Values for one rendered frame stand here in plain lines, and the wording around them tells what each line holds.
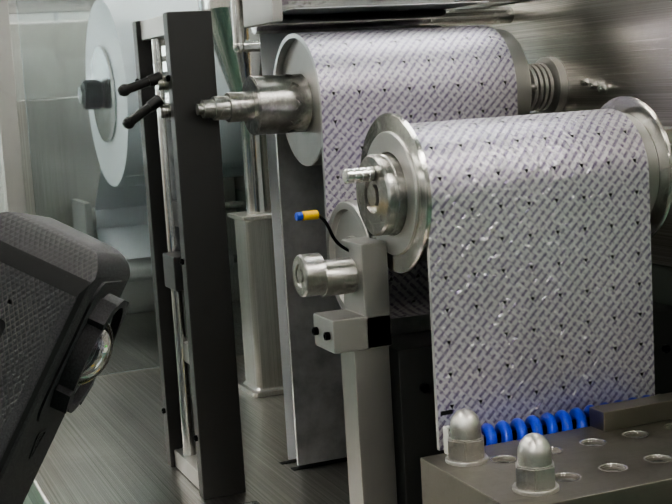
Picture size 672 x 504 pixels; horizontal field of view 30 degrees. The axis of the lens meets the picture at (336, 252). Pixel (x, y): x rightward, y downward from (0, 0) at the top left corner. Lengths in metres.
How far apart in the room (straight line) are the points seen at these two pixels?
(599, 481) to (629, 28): 0.56
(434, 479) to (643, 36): 0.55
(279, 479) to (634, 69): 0.61
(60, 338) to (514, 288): 0.94
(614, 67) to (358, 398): 0.49
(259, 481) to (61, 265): 1.25
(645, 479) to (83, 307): 0.82
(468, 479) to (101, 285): 0.81
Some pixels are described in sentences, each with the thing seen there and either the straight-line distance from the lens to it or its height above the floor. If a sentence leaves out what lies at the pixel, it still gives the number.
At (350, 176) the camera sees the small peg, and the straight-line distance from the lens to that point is 1.13.
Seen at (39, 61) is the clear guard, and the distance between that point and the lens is 2.05.
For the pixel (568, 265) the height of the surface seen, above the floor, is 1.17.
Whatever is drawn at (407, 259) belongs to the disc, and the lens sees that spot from 1.14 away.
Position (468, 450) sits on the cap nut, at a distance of 1.07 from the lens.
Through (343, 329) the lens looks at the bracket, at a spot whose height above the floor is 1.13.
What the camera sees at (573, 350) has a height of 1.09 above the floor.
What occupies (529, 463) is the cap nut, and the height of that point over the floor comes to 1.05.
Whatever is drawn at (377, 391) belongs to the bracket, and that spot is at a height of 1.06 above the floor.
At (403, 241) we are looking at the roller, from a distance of 1.14.
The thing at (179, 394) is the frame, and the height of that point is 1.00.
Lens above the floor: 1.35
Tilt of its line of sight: 8 degrees down
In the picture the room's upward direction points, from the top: 3 degrees counter-clockwise
